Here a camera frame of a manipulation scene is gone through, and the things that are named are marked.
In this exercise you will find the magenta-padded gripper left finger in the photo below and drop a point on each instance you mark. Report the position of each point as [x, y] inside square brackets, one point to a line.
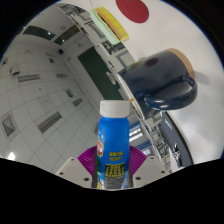
[87, 161]

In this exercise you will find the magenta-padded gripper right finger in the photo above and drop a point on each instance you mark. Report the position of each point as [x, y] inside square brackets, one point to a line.
[136, 160]

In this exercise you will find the blue drink bottle white cap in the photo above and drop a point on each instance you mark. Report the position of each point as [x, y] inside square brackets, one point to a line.
[113, 140]

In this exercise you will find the group of ceiling lights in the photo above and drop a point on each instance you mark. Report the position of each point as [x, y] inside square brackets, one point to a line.
[49, 122]

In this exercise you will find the dark blue mug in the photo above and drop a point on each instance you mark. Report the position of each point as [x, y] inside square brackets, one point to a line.
[156, 76]

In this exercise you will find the green chalkboard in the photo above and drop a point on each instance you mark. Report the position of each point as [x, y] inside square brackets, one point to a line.
[98, 71]

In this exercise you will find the ceiling projector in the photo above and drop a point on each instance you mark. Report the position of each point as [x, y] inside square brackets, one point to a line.
[14, 70]

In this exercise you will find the dark classroom door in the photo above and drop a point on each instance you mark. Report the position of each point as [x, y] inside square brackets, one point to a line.
[66, 35]

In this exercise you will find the yellow and green sponge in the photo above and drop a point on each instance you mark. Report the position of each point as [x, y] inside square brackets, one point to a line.
[111, 25]

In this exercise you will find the flat round red coaster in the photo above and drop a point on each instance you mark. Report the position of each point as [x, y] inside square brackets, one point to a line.
[133, 9]

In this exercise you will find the black wall speaker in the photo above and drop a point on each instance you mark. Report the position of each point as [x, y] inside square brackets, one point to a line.
[60, 51]

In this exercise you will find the dark wide wall window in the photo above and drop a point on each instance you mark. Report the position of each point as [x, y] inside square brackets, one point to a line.
[38, 32]

